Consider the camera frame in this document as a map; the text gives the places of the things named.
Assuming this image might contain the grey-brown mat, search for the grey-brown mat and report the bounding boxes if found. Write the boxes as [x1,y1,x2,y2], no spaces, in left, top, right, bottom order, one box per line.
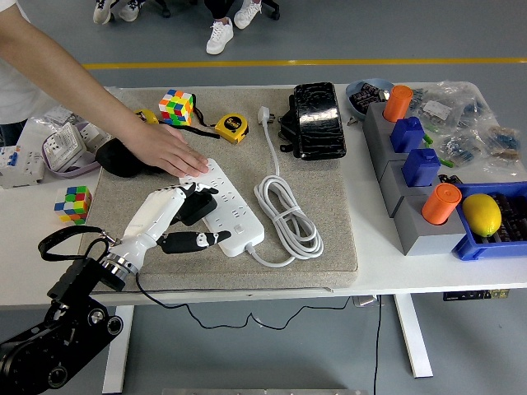
[80,85,358,296]

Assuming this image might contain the black parts in bin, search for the black parts in bin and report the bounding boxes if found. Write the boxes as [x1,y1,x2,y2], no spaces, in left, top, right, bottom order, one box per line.
[479,191,527,244]

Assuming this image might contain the yellow tape measure 5m print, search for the yellow tape measure 5m print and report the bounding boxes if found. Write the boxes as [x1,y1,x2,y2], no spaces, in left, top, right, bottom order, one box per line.
[214,114,251,145]

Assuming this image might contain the black table control panel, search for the black table control panel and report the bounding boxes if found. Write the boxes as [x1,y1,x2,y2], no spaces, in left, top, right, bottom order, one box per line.
[442,289,510,302]

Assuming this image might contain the blue plastic bin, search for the blue plastic bin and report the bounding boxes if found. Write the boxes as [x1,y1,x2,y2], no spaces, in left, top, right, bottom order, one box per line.
[450,180,527,263]

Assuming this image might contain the seated person's leg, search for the seated person's leg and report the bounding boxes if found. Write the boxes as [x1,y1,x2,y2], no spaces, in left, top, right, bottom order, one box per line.
[204,0,234,26]

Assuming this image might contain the person's hand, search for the person's hand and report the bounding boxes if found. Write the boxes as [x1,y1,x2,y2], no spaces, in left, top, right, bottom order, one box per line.
[122,123,210,178]

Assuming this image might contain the white grey sneaker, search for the white grey sneaker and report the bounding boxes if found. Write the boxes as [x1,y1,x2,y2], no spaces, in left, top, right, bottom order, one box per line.
[93,0,113,25]
[118,0,146,22]

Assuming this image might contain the orange cylinder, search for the orange cylinder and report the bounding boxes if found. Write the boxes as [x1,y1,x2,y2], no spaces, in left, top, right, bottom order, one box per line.
[382,84,413,123]
[420,183,462,226]

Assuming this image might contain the blue square block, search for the blue square block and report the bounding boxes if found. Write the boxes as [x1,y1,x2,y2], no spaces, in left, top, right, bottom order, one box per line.
[401,147,441,188]
[389,115,426,154]

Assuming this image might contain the light blue bowl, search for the light blue bowl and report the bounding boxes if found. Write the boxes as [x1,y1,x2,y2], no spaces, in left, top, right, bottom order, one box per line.
[344,77,395,123]

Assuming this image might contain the small white wall socket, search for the small white wall socket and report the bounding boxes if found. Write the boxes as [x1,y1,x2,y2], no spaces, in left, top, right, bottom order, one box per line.
[77,123,110,151]

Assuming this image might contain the yellow lemon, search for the yellow lemon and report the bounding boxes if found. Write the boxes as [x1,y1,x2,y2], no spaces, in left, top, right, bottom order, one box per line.
[460,193,502,239]

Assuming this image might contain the white power strip cable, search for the white power strip cable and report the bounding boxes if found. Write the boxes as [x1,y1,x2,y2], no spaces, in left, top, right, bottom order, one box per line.
[245,105,325,268]

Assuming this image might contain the clear bag blue parts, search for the clear bag blue parts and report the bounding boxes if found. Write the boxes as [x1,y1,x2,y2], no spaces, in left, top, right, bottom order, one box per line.
[479,121,524,161]
[456,81,495,124]
[436,125,485,168]

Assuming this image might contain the black parts in bowl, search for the black parts in bowl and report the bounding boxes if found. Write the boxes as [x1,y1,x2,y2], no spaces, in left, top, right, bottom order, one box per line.
[349,81,391,116]

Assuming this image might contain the person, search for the person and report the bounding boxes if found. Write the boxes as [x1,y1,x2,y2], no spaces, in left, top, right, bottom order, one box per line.
[0,0,57,147]

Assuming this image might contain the grey socket block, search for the grey socket block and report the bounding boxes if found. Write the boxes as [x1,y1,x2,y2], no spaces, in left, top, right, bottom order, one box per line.
[378,158,441,219]
[375,137,429,186]
[393,193,469,257]
[361,101,413,160]

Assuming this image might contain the white circuit breaker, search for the white circuit breaker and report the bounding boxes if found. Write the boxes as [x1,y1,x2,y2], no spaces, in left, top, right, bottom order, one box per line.
[0,144,45,190]

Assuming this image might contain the purple tray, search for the purple tray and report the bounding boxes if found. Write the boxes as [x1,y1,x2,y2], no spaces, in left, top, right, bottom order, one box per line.
[40,131,102,179]

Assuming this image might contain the white power strip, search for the white power strip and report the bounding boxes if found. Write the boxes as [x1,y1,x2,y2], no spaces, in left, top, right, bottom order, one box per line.
[179,157,266,258]

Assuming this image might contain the black cloth pouch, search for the black cloth pouch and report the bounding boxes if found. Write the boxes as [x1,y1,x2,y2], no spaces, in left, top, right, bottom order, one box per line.
[95,137,166,179]

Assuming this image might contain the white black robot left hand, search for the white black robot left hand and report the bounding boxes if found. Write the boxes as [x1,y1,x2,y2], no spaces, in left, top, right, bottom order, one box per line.
[110,182,233,269]

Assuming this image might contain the small colourful puzzle cube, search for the small colourful puzzle cube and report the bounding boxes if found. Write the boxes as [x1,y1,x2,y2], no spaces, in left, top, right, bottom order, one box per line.
[54,184,92,225]

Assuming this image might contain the metal table bracket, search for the metal table bracket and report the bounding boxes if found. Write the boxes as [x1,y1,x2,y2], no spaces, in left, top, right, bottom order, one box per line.
[352,295,385,308]

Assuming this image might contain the glossy black case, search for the glossy black case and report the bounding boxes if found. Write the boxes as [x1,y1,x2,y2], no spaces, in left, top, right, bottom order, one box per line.
[292,81,347,160]

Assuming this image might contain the clear bag white label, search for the clear bag white label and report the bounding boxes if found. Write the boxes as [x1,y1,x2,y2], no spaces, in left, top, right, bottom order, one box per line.
[413,84,466,128]

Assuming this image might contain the large white wall socket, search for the large white wall socket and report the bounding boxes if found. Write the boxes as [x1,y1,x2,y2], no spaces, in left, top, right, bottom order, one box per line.
[40,122,88,170]

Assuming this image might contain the large colourful puzzle cube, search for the large colourful puzzle cube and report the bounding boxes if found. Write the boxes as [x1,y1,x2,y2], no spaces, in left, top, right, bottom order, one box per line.
[158,88,195,127]

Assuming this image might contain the thin black adapter cord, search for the thin black adapter cord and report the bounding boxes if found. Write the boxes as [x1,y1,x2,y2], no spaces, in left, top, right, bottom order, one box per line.
[134,271,352,332]

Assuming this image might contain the clear bag metal parts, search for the clear bag metal parts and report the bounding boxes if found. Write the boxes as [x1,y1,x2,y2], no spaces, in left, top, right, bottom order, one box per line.
[24,86,123,137]

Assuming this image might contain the black chair base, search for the black chair base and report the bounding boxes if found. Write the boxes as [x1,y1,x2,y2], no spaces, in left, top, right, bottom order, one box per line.
[147,0,172,18]
[251,0,281,21]

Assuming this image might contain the hanging black cable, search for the hanging black cable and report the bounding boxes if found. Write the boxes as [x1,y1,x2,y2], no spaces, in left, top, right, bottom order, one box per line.
[372,295,383,395]

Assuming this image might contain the white table leg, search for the white table leg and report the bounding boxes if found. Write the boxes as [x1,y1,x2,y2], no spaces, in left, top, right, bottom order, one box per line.
[101,304,135,395]
[391,294,434,379]

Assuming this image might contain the black wrist strap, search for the black wrist strap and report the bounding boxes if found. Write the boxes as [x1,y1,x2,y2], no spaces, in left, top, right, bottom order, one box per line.
[184,93,222,140]

